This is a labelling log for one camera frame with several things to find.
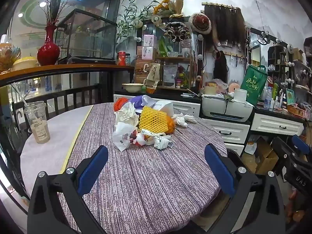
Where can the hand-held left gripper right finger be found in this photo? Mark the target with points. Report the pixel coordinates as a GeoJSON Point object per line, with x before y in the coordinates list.
{"type": "Point", "coordinates": [219, 168]}

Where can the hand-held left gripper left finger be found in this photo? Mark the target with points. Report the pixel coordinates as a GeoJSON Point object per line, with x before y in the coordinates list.
{"type": "Point", "coordinates": [93, 168]}

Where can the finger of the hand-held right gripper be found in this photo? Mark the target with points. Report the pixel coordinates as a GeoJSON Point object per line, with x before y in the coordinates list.
{"type": "Point", "coordinates": [282, 151]}
{"type": "Point", "coordinates": [301, 142]}

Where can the white printed plastic bag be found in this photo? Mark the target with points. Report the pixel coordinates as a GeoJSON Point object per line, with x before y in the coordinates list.
{"type": "Point", "coordinates": [123, 136]}

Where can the white tissue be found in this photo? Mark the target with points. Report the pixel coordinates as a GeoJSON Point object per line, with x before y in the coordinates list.
{"type": "Point", "coordinates": [182, 120]}

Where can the cream plastic bag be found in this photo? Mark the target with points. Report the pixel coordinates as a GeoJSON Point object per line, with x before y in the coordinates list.
{"type": "Point", "coordinates": [126, 115]}

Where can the white wrapper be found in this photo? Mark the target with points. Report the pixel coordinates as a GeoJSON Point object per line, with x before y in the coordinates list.
{"type": "Point", "coordinates": [158, 140]}

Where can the orange foam fruit net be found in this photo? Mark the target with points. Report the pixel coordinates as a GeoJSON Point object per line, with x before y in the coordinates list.
{"type": "Point", "coordinates": [120, 103]}

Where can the yellow foam fruit net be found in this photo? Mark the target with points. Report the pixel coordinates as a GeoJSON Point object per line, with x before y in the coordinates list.
{"type": "Point", "coordinates": [153, 120]}

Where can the purple plastic bag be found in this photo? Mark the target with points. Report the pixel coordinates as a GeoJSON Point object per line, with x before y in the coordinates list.
{"type": "Point", "coordinates": [136, 101]}

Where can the clear plastic bag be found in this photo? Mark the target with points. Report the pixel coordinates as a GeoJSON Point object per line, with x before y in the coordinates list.
{"type": "Point", "coordinates": [147, 99]}

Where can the person's right hand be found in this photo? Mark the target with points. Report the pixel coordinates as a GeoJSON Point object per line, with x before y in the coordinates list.
{"type": "Point", "coordinates": [298, 215]}

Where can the cardboard box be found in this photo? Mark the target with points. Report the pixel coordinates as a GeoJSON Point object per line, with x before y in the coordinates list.
{"type": "Point", "coordinates": [262, 156]}

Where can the small framed picture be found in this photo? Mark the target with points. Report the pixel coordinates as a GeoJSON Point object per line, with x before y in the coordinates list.
{"type": "Point", "coordinates": [290, 97]}

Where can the pale lilac table cover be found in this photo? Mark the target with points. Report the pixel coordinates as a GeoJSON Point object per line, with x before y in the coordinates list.
{"type": "Point", "coordinates": [56, 136]}

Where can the purple striped tablecloth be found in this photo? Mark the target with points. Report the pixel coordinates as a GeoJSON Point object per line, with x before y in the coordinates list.
{"type": "Point", "coordinates": [146, 180]}

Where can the plastic water bottle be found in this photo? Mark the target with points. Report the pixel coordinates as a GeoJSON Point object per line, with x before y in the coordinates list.
{"type": "Point", "coordinates": [268, 98]}

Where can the white printer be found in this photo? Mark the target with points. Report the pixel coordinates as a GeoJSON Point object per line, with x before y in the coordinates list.
{"type": "Point", "coordinates": [224, 108]}

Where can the clear plastic drink cup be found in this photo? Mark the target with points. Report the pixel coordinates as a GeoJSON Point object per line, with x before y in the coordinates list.
{"type": "Point", "coordinates": [39, 124]}

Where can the green tote bag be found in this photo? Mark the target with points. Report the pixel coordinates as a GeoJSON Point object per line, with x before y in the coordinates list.
{"type": "Point", "coordinates": [253, 85]}

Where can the black railing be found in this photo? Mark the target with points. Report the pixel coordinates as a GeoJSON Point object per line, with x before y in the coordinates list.
{"type": "Point", "coordinates": [73, 95]}

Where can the pink round ornament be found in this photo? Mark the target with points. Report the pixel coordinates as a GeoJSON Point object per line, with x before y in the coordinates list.
{"type": "Point", "coordinates": [234, 87]}

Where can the plastic bag of goods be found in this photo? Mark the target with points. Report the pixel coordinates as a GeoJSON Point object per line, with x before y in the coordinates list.
{"type": "Point", "coordinates": [215, 85]}

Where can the cream bowl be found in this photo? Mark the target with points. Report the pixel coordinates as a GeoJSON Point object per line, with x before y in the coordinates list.
{"type": "Point", "coordinates": [132, 87]}

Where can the vanity mirror with bulbs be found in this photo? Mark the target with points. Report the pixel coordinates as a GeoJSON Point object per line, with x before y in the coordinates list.
{"type": "Point", "coordinates": [265, 53]}

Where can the colourful toy figure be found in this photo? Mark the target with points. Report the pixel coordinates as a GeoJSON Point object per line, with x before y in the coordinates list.
{"type": "Point", "coordinates": [181, 76]}

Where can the hanging black wig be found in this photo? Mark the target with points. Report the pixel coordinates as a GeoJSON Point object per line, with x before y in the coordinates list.
{"type": "Point", "coordinates": [220, 68]}

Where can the white drinking straw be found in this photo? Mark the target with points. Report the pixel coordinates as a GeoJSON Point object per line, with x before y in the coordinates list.
{"type": "Point", "coordinates": [20, 97]}

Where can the wooden bar counter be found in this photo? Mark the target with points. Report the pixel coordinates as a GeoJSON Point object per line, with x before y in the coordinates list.
{"type": "Point", "coordinates": [61, 69]}

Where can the stack of brown boxes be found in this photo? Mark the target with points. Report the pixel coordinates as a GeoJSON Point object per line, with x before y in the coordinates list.
{"type": "Point", "coordinates": [139, 70]}

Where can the beige paper snack bag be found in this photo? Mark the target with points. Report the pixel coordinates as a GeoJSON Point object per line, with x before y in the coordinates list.
{"type": "Point", "coordinates": [154, 74]}

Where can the red tin can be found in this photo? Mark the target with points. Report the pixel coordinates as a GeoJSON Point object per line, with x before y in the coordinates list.
{"type": "Point", "coordinates": [121, 58]}

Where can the small glass jar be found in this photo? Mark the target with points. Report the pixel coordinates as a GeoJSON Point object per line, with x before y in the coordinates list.
{"type": "Point", "coordinates": [128, 59]}

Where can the wooden shelf rack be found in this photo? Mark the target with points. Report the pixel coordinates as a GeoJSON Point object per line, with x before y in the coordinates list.
{"type": "Point", "coordinates": [170, 59]}

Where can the white jar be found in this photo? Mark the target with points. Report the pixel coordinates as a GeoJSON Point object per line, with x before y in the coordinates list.
{"type": "Point", "coordinates": [185, 52]}

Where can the red ceramic vase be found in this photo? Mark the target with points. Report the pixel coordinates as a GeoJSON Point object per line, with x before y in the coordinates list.
{"type": "Point", "coordinates": [48, 51]}

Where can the yellow lidded container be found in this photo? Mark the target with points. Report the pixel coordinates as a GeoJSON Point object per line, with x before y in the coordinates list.
{"type": "Point", "coordinates": [24, 63]}

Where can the pink product box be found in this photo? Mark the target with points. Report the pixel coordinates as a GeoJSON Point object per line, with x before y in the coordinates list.
{"type": "Point", "coordinates": [147, 53]}
{"type": "Point", "coordinates": [149, 40]}

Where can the glass terrarium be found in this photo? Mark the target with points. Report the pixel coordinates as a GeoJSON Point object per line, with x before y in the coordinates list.
{"type": "Point", "coordinates": [87, 36]}

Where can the green leaf packet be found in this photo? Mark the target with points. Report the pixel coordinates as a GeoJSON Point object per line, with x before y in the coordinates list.
{"type": "Point", "coordinates": [163, 47]}

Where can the hanging brown hair extensions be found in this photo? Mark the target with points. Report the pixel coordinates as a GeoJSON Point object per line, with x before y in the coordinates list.
{"type": "Point", "coordinates": [226, 24]}

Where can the black and white headdress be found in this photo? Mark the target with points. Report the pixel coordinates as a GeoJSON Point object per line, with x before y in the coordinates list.
{"type": "Point", "coordinates": [178, 30]}

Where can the red fur-trimmed hat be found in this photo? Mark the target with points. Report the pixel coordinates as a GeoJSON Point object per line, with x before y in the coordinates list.
{"type": "Point", "coordinates": [200, 22]}

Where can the green bamboo plant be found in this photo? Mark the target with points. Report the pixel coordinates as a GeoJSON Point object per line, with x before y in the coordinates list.
{"type": "Point", "coordinates": [128, 22]}

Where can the dried branches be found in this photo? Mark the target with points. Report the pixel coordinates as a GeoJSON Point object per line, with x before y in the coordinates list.
{"type": "Point", "coordinates": [54, 7]}

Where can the sunflower bouquet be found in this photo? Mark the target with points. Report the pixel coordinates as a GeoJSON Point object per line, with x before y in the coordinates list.
{"type": "Point", "coordinates": [165, 6]}

